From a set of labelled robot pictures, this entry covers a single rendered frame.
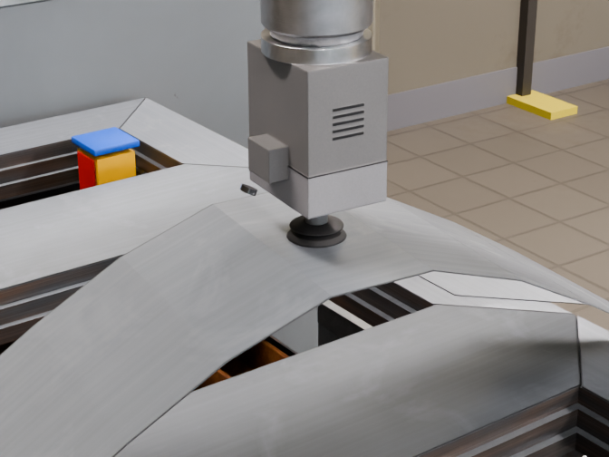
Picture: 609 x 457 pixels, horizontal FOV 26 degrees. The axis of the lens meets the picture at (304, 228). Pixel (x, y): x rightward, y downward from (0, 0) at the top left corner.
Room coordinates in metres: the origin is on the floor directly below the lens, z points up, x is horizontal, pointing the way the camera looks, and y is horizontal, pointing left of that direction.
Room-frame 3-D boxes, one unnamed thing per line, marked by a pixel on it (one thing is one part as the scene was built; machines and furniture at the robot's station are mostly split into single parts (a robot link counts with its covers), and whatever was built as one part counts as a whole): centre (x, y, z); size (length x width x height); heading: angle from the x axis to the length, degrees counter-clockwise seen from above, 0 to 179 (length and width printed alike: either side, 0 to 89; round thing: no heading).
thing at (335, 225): (0.86, -0.01, 1.05); 0.04 x 0.04 x 0.02
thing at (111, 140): (1.47, 0.24, 0.88); 0.06 x 0.06 x 0.02; 36
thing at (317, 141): (0.86, 0.00, 1.13); 0.10 x 0.09 x 0.16; 120
